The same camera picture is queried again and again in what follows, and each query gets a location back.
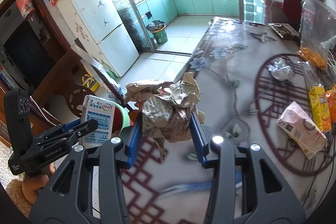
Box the brown paper wrapper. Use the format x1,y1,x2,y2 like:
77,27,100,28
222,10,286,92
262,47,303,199
125,72,205,162

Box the pink strawberry milk carton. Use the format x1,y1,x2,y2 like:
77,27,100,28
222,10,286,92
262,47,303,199
276,101,327,160

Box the silver foil ball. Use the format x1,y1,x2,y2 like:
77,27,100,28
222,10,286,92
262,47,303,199
268,57,294,81

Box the yellow drink carton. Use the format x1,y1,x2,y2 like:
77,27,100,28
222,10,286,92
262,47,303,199
309,86,332,132

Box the orange snack bag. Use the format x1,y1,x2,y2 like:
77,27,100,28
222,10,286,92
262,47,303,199
326,85,336,123

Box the red green-rimmed trash bucket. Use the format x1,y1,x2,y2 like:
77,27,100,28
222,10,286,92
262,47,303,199
112,103,134,136

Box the green kitchen trash bin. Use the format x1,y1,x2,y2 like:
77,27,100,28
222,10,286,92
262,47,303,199
146,20,168,44

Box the teal kitchen cabinets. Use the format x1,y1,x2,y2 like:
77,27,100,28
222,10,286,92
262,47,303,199
134,0,240,25

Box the person's left hand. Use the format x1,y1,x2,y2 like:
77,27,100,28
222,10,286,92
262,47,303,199
22,163,56,205

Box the orange furry sleeve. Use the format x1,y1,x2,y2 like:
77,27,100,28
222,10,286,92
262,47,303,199
6,179,33,218

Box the wooden chair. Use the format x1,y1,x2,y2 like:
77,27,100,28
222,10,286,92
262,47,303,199
26,39,134,119

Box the floral tablecloth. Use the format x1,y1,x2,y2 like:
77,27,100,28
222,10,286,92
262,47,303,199
117,15,335,223

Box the white refrigerator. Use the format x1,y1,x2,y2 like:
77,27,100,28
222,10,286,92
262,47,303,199
56,0,139,77

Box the dark snack packet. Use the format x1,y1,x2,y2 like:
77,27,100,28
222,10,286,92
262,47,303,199
267,23,300,40

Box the clear plastic zip bag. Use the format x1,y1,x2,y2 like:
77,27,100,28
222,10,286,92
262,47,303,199
298,0,335,71

